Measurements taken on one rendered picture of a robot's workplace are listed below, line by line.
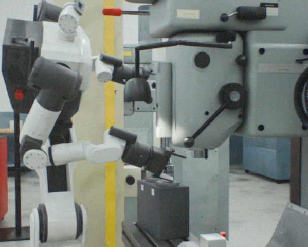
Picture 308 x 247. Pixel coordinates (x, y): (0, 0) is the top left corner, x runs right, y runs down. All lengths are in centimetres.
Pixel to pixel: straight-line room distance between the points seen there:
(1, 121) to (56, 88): 880
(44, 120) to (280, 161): 730
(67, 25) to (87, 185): 160
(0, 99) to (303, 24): 921
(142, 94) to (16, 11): 928
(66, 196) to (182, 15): 87
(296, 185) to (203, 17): 67
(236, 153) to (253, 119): 994
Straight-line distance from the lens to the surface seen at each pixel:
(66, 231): 188
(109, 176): 315
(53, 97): 161
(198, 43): 122
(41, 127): 166
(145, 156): 173
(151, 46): 127
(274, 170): 879
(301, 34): 146
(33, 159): 171
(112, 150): 169
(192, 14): 132
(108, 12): 149
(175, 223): 185
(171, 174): 185
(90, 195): 316
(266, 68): 139
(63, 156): 173
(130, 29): 1066
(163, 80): 139
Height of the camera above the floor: 145
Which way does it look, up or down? 3 degrees down
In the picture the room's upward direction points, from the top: straight up
